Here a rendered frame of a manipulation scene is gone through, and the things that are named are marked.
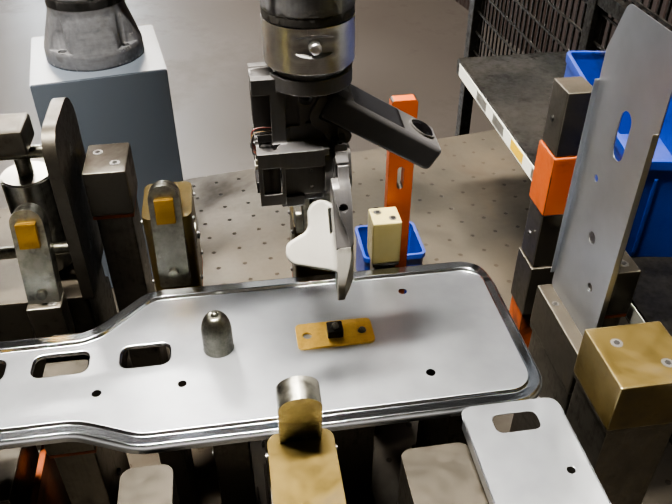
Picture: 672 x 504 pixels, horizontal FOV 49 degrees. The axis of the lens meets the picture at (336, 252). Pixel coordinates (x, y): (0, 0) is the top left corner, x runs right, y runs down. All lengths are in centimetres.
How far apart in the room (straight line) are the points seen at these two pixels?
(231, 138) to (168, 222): 243
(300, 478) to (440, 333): 26
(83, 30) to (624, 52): 78
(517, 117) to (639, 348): 54
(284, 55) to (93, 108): 65
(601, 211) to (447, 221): 76
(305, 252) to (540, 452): 28
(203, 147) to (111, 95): 206
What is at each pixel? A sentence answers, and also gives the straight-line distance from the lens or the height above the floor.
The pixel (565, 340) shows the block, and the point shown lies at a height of 99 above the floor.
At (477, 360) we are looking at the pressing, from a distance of 79.
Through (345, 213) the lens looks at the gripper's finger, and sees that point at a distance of 63.
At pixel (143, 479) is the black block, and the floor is 99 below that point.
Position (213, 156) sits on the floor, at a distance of 316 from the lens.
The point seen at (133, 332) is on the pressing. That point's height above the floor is 100.
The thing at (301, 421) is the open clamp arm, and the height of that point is 108.
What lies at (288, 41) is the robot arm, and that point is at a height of 134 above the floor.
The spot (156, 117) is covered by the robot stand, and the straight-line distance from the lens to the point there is 121.
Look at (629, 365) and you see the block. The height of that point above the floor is 106.
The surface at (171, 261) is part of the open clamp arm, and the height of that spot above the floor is 102.
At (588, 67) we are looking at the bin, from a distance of 112.
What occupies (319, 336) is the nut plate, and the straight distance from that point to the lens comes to 80.
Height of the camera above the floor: 156
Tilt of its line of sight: 37 degrees down
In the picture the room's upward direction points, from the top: straight up
